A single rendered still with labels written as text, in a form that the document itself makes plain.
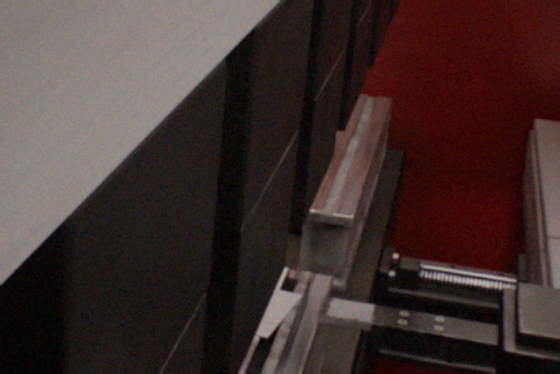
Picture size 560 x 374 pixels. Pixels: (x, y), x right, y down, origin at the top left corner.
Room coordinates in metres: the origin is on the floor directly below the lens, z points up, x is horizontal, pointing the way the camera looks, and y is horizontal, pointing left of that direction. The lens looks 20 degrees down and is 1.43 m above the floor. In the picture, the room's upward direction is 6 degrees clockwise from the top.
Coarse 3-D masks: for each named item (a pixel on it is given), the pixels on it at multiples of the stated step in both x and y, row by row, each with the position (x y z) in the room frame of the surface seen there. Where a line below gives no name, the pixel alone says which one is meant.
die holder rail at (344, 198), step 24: (360, 96) 1.65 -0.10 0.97; (360, 120) 1.53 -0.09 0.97; (384, 120) 1.54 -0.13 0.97; (336, 144) 1.41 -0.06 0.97; (360, 144) 1.42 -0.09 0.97; (384, 144) 1.64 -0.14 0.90; (336, 168) 1.31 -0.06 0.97; (360, 168) 1.32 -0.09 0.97; (336, 192) 1.24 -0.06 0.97; (360, 192) 1.24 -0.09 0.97; (312, 216) 1.17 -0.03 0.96; (336, 216) 1.16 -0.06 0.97; (360, 216) 1.33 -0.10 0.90; (312, 240) 1.18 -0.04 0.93; (336, 240) 1.18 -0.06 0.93; (312, 264) 1.18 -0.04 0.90; (336, 264) 1.18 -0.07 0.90; (336, 288) 1.16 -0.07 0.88
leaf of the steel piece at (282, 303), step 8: (280, 296) 0.88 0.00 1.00; (288, 296) 0.88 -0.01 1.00; (296, 296) 0.88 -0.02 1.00; (272, 304) 0.86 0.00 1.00; (280, 304) 0.86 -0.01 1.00; (288, 304) 0.86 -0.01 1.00; (272, 312) 0.85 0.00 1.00; (280, 312) 0.85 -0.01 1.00; (288, 312) 0.85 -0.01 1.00; (264, 320) 0.83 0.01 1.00; (272, 320) 0.83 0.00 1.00; (280, 320) 0.83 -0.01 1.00; (264, 328) 0.82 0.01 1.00; (272, 328) 0.82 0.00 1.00; (264, 336) 0.81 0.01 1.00
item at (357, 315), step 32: (512, 288) 0.90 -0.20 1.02; (544, 288) 0.88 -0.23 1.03; (320, 320) 0.85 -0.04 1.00; (352, 320) 0.84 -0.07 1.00; (384, 320) 0.85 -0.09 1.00; (416, 320) 0.85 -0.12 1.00; (448, 320) 0.86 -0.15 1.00; (512, 320) 0.84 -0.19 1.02; (544, 320) 0.82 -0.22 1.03; (512, 352) 0.78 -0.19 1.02; (544, 352) 0.79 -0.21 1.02
